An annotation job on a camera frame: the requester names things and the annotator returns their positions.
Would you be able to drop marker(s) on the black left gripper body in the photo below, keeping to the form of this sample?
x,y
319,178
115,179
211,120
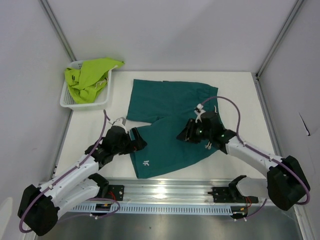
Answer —
x,y
125,147

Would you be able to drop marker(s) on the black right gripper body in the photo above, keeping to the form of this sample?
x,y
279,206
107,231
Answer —
x,y
208,133

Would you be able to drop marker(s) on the teal green shorts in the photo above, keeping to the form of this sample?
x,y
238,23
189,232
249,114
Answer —
x,y
165,107

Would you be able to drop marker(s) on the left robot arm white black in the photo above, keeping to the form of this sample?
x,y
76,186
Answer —
x,y
42,206

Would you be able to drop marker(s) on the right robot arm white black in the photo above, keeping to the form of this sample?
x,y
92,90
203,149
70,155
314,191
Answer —
x,y
284,182

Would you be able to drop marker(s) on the lime green shorts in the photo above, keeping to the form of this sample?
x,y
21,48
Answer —
x,y
86,83

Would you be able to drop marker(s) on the white plastic basket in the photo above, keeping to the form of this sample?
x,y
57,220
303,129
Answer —
x,y
66,100

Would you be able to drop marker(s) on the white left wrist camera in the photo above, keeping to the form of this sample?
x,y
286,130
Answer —
x,y
120,122

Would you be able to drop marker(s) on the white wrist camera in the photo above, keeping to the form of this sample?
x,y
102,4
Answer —
x,y
199,110
120,122

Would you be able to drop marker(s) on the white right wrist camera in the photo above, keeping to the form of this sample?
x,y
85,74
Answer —
x,y
199,110

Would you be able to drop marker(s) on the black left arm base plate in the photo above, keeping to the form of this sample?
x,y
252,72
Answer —
x,y
115,192

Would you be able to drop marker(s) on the aluminium mounting rail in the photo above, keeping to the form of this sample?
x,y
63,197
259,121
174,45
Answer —
x,y
162,190

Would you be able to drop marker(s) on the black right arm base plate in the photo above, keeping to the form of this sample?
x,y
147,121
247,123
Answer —
x,y
229,195

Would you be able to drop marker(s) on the slotted white cable duct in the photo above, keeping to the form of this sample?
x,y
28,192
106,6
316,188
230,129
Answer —
x,y
167,209

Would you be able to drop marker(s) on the left aluminium frame post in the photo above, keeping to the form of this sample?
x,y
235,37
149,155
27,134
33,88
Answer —
x,y
48,11

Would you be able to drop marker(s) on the aluminium frame post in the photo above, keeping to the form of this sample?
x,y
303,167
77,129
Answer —
x,y
284,30
48,11

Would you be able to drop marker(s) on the right aluminium frame post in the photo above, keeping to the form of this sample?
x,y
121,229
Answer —
x,y
284,30

